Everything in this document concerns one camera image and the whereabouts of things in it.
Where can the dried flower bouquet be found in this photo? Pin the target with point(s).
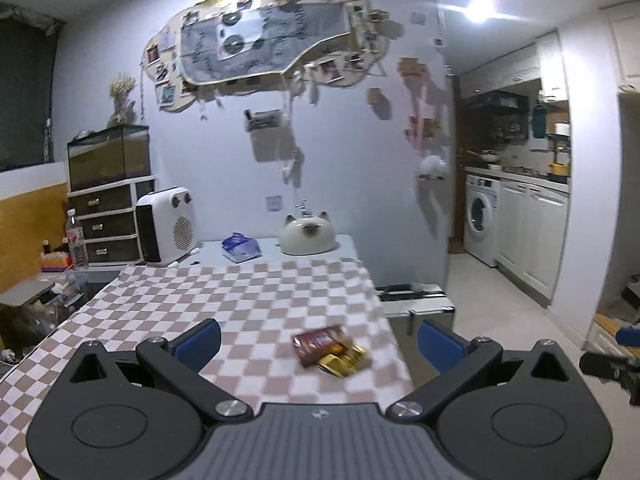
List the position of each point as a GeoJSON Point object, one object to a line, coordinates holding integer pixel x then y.
{"type": "Point", "coordinates": [119, 91]}

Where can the checkered tablecloth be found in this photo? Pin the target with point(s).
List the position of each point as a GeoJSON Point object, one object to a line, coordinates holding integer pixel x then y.
{"type": "Point", "coordinates": [259, 307]}

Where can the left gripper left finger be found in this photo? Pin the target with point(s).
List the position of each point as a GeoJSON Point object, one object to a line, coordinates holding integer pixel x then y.
{"type": "Point", "coordinates": [175, 367]}

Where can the silver ribbed suitcase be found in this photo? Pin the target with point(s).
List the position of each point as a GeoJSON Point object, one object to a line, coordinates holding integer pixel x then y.
{"type": "Point", "coordinates": [406, 306]}

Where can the white plush wall toy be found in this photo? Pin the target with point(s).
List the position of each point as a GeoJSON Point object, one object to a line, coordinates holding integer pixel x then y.
{"type": "Point", "coordinates": [433, 167]}

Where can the white drawer cabinet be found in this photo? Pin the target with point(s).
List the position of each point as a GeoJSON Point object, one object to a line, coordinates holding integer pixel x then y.
{"type": "Point", "coordinates": [106, 214]}

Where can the gold foil wrapper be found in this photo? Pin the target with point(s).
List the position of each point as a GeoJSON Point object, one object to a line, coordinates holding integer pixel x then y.
{"type": "Point", "coordinates": [347, 363]}

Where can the white kitchen cabinets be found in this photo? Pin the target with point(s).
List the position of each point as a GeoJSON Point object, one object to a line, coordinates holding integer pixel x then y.
{"type": "Point", "coordinates": [530, 234]}

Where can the white cat-shaped ornament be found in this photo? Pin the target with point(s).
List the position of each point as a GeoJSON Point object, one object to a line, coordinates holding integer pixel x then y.
{"type": "Point", "coordinates": [307, 235]}

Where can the white washing machine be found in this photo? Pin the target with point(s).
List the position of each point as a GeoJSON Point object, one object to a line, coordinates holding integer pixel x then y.
{"type": "Point", "coordinates": [481, 218]}

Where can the blue tissue pack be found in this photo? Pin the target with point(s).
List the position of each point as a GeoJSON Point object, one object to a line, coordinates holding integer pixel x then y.
{"type": "Point", "coordinates": [239, 248]}

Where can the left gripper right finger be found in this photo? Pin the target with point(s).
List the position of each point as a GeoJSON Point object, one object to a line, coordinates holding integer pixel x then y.
{"type": "Point", "coordinates": [462, 366]}

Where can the wall photo collage board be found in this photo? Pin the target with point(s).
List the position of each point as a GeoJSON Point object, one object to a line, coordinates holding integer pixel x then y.
{"type": "Point", "coordinates": [236, 47]}

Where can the glass fish tank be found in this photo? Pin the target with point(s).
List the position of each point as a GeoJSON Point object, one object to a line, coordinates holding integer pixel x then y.
{"type": "Point", "coordinates": [110, 155]}

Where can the dark window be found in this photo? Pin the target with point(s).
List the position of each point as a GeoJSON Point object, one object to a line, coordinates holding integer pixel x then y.
{"type": "Point", "coordinates": [28, 48]}

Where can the upright water bottle red label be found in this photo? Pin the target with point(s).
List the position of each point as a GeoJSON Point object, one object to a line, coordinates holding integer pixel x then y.
{"type": "Point", "coordinates": [76, 241]}

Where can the red cigarette pack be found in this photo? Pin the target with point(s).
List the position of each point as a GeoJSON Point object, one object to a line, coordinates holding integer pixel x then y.
{"type": "Point", "coordinates": [313, 345]}

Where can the white space heater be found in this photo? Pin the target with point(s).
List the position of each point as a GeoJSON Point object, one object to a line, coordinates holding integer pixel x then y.
{"type": "Point", "coordinates": [166, 225]}

